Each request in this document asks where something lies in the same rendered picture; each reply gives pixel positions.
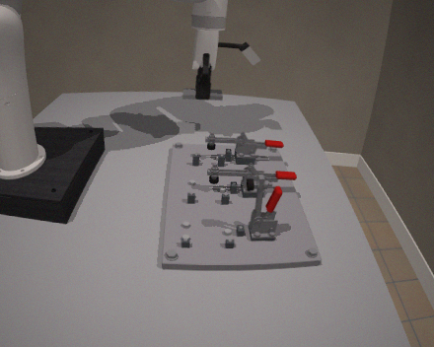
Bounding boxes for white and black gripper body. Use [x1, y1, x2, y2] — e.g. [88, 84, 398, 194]
[191, 26, 225, 71]

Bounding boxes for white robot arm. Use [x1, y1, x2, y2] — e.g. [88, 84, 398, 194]
[0, 0, 260, 179]

